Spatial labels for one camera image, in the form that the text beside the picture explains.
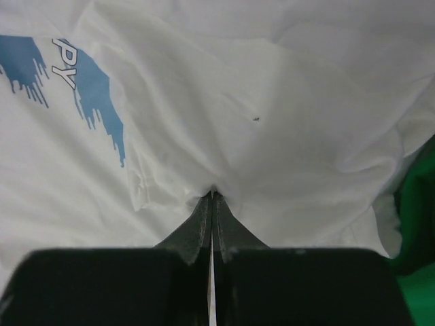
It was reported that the green t shirt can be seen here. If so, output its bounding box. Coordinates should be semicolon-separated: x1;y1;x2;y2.
390;138;434;325

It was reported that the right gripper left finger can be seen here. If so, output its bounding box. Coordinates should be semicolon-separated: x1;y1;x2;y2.
1;194;212;325

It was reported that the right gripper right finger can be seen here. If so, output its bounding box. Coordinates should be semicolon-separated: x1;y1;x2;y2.
211;193;414;325

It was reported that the white printed t shirt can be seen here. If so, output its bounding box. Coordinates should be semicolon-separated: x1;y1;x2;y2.
1;1;434;279

